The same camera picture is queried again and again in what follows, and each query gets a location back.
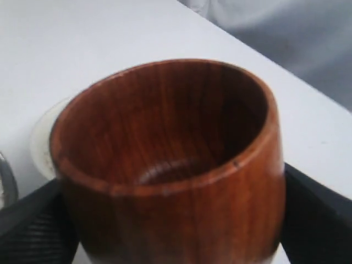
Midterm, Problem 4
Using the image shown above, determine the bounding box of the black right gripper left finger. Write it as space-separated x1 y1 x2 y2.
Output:
1 180 79 263

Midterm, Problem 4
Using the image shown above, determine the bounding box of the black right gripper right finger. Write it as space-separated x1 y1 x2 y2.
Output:
280 164 351 263

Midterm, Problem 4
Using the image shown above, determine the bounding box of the brown wooden cup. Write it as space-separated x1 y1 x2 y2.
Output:
49 59 285 263

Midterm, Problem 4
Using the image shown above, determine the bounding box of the large steel rice tray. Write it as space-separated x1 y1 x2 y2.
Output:
1 153 18 209

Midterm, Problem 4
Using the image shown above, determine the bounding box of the small cream ceramic bowl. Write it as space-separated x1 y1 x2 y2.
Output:
30 97 70 181

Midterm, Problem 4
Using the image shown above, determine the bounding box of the white backdrop curtain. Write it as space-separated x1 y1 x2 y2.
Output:
184 0 351 109

